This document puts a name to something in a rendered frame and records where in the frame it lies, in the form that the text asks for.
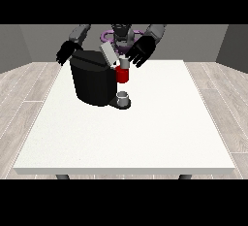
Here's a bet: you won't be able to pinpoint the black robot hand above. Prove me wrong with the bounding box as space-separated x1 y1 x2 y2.
55 40 83 67
124 35 158 69

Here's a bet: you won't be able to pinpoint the small grey coffee pod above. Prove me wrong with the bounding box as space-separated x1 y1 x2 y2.
118 54 130 70

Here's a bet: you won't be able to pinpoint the red pod holder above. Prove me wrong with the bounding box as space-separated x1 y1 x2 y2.
115 65 131 84

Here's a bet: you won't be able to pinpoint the pale grey machine lid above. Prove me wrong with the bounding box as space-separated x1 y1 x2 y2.
99 41 121 70

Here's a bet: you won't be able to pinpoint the black coffee machine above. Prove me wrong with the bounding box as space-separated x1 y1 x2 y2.
69 49 133 110

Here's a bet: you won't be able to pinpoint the grey robot trunk purple rings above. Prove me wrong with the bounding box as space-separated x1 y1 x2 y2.
100 24 145 56

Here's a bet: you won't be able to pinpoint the small grey cup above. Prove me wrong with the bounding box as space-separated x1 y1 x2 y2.
116 90 131 107

